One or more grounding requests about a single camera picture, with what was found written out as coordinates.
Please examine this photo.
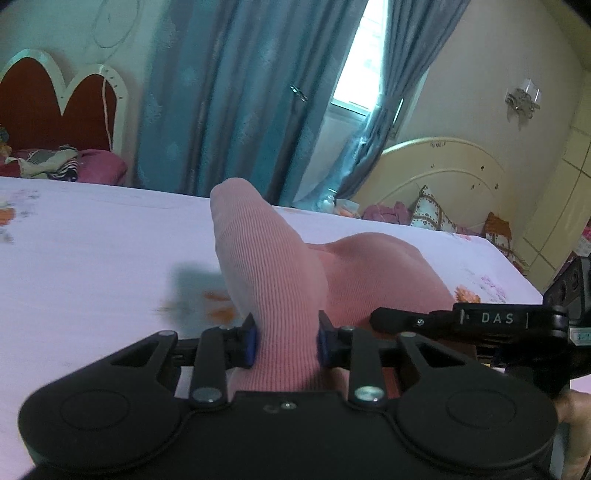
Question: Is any pink knit sweater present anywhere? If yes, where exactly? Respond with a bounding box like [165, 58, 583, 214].
[210, 178, 477, 400]

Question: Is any cream arched headboard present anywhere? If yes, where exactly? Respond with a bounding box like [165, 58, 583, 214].
[351, 136, 528, 237]

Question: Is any orange packet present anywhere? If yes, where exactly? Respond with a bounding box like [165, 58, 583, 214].
[334, 198, 363, 219]

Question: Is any window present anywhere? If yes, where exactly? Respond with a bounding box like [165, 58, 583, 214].
[318, 0, 394, 204]

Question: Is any magenta blanket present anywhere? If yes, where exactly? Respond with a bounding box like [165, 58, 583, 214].
[76, 150, 129, 186]

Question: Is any orange patterned pillow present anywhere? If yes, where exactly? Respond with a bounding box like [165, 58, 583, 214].
[481, 211, 528, 274]

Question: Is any grey-blue curtain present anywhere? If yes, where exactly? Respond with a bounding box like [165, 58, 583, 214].
[336, 0, 472, 205]

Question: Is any patterned crumpled cloth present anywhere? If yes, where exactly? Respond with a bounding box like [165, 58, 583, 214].
[0, 145, 82, 182]

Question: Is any person's right forearm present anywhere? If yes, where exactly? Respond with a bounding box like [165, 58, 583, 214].
[555, 388, 591, 480]

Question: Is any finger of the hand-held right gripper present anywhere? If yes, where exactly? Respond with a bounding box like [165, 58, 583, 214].
[370, 306, 462, 334]

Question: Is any white patterned pillow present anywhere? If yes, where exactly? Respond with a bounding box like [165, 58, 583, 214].
[410, 185, 463, 232]

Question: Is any red heart-shaped headboard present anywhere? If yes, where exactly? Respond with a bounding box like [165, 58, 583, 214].
[0, 50, 136, 161]

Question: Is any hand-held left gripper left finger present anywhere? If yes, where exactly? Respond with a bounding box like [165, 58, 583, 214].
[107, 313, 258, 411]

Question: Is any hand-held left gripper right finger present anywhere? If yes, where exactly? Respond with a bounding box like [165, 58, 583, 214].
[316, 310, 466, 409]

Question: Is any white cable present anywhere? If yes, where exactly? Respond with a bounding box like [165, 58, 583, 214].
[102, 78, 115, 149]

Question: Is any pink crumpled cloth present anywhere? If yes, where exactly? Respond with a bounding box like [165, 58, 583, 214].
[361, 203, 413, 225]

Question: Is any cream wardrobe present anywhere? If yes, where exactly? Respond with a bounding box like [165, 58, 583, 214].
[521, 105, 591, 292]

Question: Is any wall lamp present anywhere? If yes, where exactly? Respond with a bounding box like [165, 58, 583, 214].
[505, 78, 542, 117]

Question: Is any blue patterned curtain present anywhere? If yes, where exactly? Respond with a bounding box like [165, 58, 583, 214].
[134, 0, 371, 207]

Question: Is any floral bed sheet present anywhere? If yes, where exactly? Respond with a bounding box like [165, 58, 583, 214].
[0, 175, 591, 480]

